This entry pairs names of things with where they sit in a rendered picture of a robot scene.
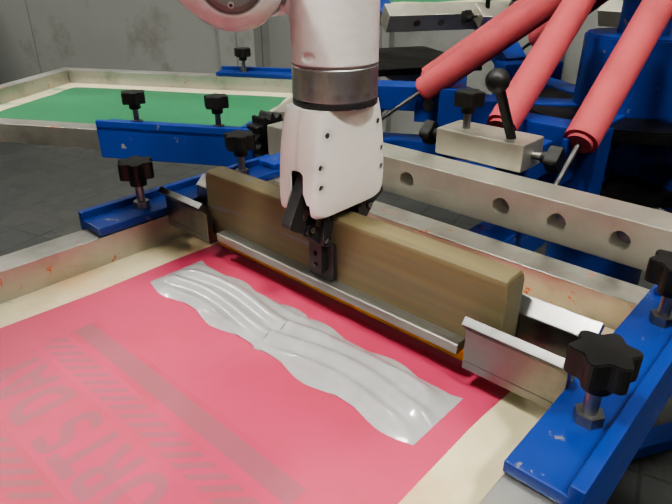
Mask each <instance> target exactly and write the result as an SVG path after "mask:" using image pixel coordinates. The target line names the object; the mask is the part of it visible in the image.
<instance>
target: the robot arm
mask: <svg viewBox="0 0 672 504"><path fill-rule="evenodd" d="M178 1H179V2H180V3H181V4H182V5H183V6H184V7H186V8H187V9H188V10H189V11H190V12H192V13H193V14H194V15H195V16H196V17H198V18H199V19H201V20H202V21H204V22H205V23H207V24H209V25H211V26H213V27H215V28H217V29H220V30H224V31H228V32H245V31H249V30H252V29H255V28H257V27H259V26H261V25H262V24H264V23H265V22H266V21H267V20H268V19H269V18H270V17H274V16H283V15H288V16H289V20H290V44H291V63H292V64H291V71H292V95H293V103H290V104H287V105H286V110H285V115H284V120H283V127H282V136H281V149H280V198H281V204H282V206H283V207H284V208H286V211H285V214H284V217H283V220H282V223H281V225H282V227H283V228H285V229H287V230H289V231H292V232H296V233H300V234H301V235H303V237H304V238H305V239H307V240H309V263H310V272H311V273H312V274H314V275H317V276H319V277H321V278H323V279H325V280H328V281H330V282H332V281H334V280H336V278H337V264H336V261H337V247H336V245H335V244H333V243H331V242H332V231H333V217H334V214H336V213H338V212H341V211H343V210H345V209H347V210H350V211H353V212H356V213H359V214H361V215H364V216H367V215H368V213H369V211H370V209H371V207H372V205H373V202H374V201H375V200H376V199H377V198H378V196H379V195H380V194H381V193H382V191H383V186H382V178H383V130H382V118H381V110H380V103H379V97H378V67H379V63H378V62H379V33H380V0H178ZM303 215H304V220H303ZM316 219H318V220H321V229H320V228H319V227H317V226H316Z"/></svg>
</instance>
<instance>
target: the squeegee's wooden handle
mask: <svg viewBox="0 0 672 504"><path fill-rule="evenodd" d="M205 179H206V188H207V197H208V207H209V209H211V212H212V221H213V231H215V232H217V233H218V232H220V231H223V230H227V231H230V232H232V233H234V234H236V235H238V236H241V237H243V238H245V239H247V240H250V241H252V242H254V243H256V244H258V245H261V246H263V247H265V248H267V249H269V250H272V251H274V252H276V253H278V254H280V255H283V256H285V257H287V258H289V259H291V260H294V261H296V262H298V263H300V264H303V265H305V266H307V267H309V268H310V263H309V240H307V239H305V238H304V237H303V235H301V234H300V233H296V232H292V231H289V230H287V229H285V228H283V227H282V225H281V223H282V220H283V217H284V214H285V211H286V208H284V207H283V206H282V204H281V198H280V186H279V185H276V184H273V183H270V182H267V181H264V180H261V179H259V178H256V177H253V176H250V175H247V174H244V173H241V172H238V171H236V170H233V169H230V168H227V167H224V166H220V167H216V168H213V169H209V170H208V171H207V172H206V176H205ZM331 243H333V244H335V245H336V247H337V261H336V264H337V278H336V280H338V281H340V282H342V283H344V284H347V285H349V286H351V287H353V288H356V289H358V290H360V291H362V292H364V293H367V294H369V295H371V296H373V297H375V298H378V299H380V300H382V301H384V302H386V303H389V304H391V305H393V306H395V307H397V308H400V309H402V310H404V311H406V312H409V313H411V314H413V315H415V316H417V317H420V318H422V319H424V320H426V321H428V322H431V323H433V324H435V325H437V326H439V327H442V328H444V329H446V330H448V331H450V332H453V333H455V334H457V335H459V336H462V337H464V338H465V336H466V329H465V328H464V327H463V326H462V325H461V324H462V322H463V320H464V318H465V316H467V317H469V318H472V319H474V320H476V321H479V322H481V323H484V324H486V325H488V326H491V327H493V328H495V329H498V330H500V331H502V332H505V333H507V334H509V335H512V336H514V337H515V333H516V327H517V321H518V315H519V309H520V303H521V297H522V291H523V285H524V273H523V271H522V270H519V269H516V268H513V267H510V266H507V265H504V264H501V263H499V262H496V261H493V260H490V259H487V258H484V257H481V256H479V255H476V254H473V253H470V252H467V251H464V250H461V249H459V248H456V247H453V246H450V245H447V244H444V243H441V242H439V241H436V240H433V239H430V238H427V237H424V236H421V235H419V234H416V233H413V232H410V231H407V230H404V229H401V228H399V227H396V226H393V225H390V224H387V223H384V222H381V221H379V220H376V219H373V218H370V217H367V216H364V215H361V214H359V213H356V212H353V211H350V210H347V209H345V210H343V211H341V212H338V213H336V214H334V217H333V231H332V242H331Z"/></svg>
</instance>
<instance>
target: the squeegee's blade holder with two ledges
mask: <svg viewBox="0 0 672 504"><path fill-rule="evenodd" d="M217 240H218V241H219V242H221V243H223V244H225V245H228V246H230V247H232V248H234V249H236V250H238V251H240V252H242V253H244V254H246V255H249V256H251V257H253V258H255V259H257V260H259V261H261V262H263V263H265V264H267V265H269V266H272V267H274V268H276V269H278V270H280V271H282V272H284V273H286V274H288V275H290V276H293V277H295V278H297V279H299V280H301V281H303V282H305V283H307V284H309V285H311V286H313V287H316V288H318V289H320V290H322V291H324V292H326V293H328V294H330V295H332V296H334V297H337V298H339V299H341V300H343V301H345V302H347V303H349V304H351V305H353V306H355V307H357V308H360V309H362V310H364V311H366V312H368V313H370V314H372V315H374V316H376V317H378V318H381V319H383V320H385V321H387V322H389V323H391V324H393V325H395V326H397V327H399V328H401V329H404V330H406V331H408V332H410V333H412V334H414V335H416V336H418V337H420V338H422V339H425V340H427V341H429V342H431V343H433V344H435V345H437V346H439V347H441V348H443V349H445V350H448V351H450V352H452V353H454V354H458V353H459V352H460V351H461V350H462V349H464V344H465V338H464V337H462V336H459V335H457V334H455V333H453V332H450V331H448V330H446V329H444V328H442V327H439V326H437V325H435V324H433V323H431V322H428V321H426V320H424V319H422V318H420V317H417V316H415V315H413V314H411V313H409V312H406V311H404V310H402V309H400V308H397V307H395V306H393V305H391V304H389V303H386V302H384V301H382V300H380V299H378V298H375V297H373V296H371V295H369V294H367V293H364V292H362V291H360V290H358V289H356V288H353V287H351V286H349V285H347V284H344V283H342V282H340V281H338V280H334V281H332V282H330V281H328V280H325V279H323V278H321V277H319V276H317V275H314V274H312V273H311V272H310V268H309V267H307V266H305V265H303V264H300V263H298V262H296V261H294V260H291V259H289V258H287V257H285V256H283V255H280V254H278V253H276V252H274V251H272V250H269V249H267V248H265V247H263V246H261V245H258V244H256V243H254V242H252V241H250V240H247V239H245V238H243V237H241V236H238V235H236V234H234V233H232V232H230V231H227V230H223V231H220V232H218V233H217Z"/></svg>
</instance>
